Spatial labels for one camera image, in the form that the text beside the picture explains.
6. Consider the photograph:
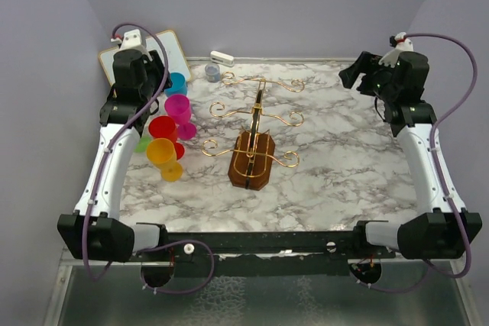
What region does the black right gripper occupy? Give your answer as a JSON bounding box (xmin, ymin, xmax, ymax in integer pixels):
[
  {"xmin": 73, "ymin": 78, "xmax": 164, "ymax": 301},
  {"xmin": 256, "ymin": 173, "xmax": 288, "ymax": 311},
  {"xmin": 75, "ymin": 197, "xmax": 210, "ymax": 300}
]
[{"xmin": 340, "ymin": 51, "xmax": 398, "ymax": 102}]

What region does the blue wine glass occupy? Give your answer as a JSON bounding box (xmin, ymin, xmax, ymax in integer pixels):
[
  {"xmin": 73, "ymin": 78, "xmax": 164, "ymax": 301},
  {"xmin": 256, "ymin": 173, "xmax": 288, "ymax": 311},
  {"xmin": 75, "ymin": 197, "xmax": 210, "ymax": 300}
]
[{"xmin": 164, "ymin": 72, "xmax": 188, "ymax": 97}]

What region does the pink wine glass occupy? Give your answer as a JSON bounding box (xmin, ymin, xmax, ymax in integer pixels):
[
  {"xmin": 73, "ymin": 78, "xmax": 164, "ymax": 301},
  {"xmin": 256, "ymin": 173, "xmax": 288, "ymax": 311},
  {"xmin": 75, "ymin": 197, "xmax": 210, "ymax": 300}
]
[{"xmin": 164, "ymin": 94, "xmax": 197, "ymax": 140}]

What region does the red wine glass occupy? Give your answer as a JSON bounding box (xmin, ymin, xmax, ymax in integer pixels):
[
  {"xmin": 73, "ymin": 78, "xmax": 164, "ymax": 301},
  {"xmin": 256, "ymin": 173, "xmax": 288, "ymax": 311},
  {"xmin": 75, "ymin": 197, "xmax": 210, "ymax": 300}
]
[{"xmin": 148, "ymin": 116, "xmax": 185, "ymax": 160}]

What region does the green wine glass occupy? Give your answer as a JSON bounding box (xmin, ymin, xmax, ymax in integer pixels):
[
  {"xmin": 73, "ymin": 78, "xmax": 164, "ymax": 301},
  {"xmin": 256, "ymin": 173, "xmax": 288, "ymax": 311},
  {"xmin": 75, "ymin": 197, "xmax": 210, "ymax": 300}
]
[{"xmin": 134, "ymin": 136, "xmax": 152, "ymax": 153}]

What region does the yellow wine glass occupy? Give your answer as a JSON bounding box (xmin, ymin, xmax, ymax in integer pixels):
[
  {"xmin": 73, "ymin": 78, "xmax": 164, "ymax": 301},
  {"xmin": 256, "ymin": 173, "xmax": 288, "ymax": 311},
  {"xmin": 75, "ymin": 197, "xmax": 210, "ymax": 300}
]
[{"xmin": 146, "ymin": 138, "xmax": 183, "ymax": 182}]

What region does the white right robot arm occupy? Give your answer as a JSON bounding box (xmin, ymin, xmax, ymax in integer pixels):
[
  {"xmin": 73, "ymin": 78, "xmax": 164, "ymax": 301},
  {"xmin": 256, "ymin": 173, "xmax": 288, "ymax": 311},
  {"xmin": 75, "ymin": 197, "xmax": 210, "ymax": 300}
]
[{"xmin": 339, "ymin": 51, "xmax": 482, "ymax": 260}]

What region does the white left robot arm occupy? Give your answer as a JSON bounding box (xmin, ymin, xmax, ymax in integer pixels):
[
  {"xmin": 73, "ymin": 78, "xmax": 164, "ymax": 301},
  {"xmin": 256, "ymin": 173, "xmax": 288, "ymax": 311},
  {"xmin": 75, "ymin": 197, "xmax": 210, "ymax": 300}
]
[{"xmin": 57, "ymin": 49, "xmax": 170, "ymax": 263}]

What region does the wooden rack base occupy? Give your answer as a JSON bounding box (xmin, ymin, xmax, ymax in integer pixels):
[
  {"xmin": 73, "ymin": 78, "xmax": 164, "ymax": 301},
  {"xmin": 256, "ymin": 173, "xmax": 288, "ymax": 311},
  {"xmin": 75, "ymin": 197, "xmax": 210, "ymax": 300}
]
[{"xmin": 228, "ymin": 131, "xmax": 275, "ymax": 191}]

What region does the white eraser box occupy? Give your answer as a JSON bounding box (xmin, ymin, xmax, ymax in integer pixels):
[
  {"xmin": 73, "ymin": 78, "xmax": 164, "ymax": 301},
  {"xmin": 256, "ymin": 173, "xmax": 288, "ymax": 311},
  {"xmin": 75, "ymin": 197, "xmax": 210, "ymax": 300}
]
[{"xmin": 209, "ymin": 50, "xmax": 235, "ymax": 67}]

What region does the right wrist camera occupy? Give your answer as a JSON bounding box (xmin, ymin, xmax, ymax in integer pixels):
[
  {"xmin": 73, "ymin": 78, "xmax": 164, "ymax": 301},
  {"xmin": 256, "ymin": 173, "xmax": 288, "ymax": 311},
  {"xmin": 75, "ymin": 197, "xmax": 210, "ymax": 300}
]
[{"xmin": 378, "ymin": 32, "xmax": 413, "ymax": 68}]

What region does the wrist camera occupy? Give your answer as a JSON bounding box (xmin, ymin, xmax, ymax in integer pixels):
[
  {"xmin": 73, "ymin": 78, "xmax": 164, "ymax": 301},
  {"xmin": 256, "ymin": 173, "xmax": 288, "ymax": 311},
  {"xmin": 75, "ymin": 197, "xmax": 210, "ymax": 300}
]
[
  {"xmin": 378, "ymin": 32, "xmax": 413, "ymax": 68},
  {"xmin": 111, "ymin": 28, "xmax": 152, "ymax": 60}
]

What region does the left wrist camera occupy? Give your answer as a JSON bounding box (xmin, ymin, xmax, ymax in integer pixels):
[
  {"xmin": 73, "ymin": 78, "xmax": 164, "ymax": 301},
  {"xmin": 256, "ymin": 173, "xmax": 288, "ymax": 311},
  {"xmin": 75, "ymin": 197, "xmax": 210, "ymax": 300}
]
[{"xmin": 111, "ymin": 28, "xmax": 152, "ymax": 60}]

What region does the small whiteboard gold frame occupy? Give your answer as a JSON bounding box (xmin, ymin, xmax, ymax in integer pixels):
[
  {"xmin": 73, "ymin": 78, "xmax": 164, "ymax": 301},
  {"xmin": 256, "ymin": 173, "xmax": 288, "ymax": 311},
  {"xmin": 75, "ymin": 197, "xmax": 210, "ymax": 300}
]
[{"xmin": 99, "ymin": 30, "xmax": 193, "ymax": 86}]

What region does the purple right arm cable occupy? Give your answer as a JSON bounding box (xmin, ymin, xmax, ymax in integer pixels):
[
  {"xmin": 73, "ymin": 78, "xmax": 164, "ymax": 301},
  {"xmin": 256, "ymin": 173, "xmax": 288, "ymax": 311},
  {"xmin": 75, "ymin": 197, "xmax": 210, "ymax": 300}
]
[{"xmin": 349, "ymin": 32, "xmax": 478, "ymax": 292}]

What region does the gold wire glass rack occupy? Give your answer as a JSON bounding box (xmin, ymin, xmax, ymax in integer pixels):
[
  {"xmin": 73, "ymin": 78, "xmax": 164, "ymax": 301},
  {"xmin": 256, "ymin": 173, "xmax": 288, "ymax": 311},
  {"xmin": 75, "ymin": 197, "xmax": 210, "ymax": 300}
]
[{"xmin": 201, "ymin": 71, "xmax": 305, "ymax": 168}]

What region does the black mounting rail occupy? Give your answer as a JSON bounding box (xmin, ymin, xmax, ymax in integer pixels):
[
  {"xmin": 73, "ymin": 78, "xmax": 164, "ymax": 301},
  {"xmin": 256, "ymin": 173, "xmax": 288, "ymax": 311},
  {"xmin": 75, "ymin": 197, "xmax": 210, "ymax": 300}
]
[{"xmin": 131, "ymin": 229, "xmax": 394, "ymax": 277}]

